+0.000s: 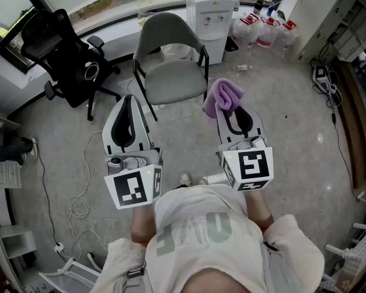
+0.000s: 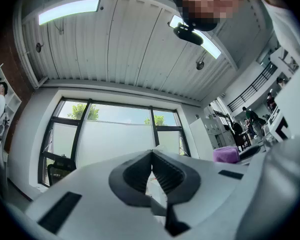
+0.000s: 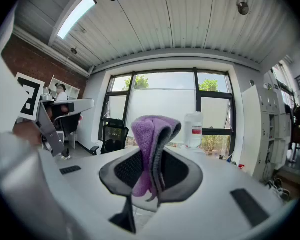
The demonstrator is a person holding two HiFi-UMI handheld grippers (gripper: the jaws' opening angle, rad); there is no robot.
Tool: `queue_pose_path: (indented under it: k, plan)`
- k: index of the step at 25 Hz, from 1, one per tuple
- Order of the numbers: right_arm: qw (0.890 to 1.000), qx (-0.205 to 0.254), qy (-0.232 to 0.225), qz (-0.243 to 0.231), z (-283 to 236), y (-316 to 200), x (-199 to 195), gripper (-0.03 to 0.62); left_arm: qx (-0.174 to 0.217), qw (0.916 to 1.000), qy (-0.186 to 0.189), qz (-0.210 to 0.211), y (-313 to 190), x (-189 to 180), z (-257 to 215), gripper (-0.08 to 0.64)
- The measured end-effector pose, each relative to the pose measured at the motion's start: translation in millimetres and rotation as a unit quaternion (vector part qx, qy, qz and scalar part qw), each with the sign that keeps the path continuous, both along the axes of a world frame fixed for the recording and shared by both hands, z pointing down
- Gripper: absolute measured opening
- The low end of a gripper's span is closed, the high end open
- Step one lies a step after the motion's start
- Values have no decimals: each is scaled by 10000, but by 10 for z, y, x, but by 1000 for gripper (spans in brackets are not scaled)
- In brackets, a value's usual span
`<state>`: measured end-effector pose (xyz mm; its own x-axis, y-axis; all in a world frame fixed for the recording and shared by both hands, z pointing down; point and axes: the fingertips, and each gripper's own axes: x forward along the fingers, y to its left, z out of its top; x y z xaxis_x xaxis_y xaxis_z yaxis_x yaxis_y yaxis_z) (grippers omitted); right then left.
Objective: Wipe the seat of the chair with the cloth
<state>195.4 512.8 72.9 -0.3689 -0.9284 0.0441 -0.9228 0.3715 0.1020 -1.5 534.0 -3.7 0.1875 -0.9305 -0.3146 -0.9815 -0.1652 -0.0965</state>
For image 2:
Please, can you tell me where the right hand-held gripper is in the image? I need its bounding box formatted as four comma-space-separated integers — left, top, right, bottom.
239, 107, 293, 161

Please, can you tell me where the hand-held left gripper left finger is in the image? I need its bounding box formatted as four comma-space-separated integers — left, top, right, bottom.
24, 149, 166, 240

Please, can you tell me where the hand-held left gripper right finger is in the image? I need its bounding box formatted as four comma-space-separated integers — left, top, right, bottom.
152, 149, 251, 240

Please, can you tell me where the purple cloth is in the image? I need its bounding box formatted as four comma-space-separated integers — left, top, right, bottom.
212, 145, 241, 164

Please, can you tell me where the black mesh office chair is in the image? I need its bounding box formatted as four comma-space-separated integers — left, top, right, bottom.
47, 155, 77, 186

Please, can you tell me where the white locker cabinet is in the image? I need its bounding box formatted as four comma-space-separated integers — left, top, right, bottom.
189, 116, 237, 160

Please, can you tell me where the black balcony railing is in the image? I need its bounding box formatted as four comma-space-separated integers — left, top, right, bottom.
226, 61, 279, 113

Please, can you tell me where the black framed window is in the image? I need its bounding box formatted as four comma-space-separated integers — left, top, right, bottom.
38, 97, 192, 188

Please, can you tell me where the long ceiling light panel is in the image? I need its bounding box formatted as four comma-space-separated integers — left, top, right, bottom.
168, 14, 222, 60
38, 0, 101, 26

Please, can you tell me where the white open shelf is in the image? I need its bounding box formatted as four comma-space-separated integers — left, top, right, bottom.
0, 63, 23, 125

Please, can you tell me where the person's white shirt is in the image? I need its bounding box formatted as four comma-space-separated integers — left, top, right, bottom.
258, 0, 300, 140

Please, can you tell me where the person's head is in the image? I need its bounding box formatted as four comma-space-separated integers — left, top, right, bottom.
171, 0, 245, 32

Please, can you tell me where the black head-worn camera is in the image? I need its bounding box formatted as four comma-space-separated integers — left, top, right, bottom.
173, 22, 205, 46

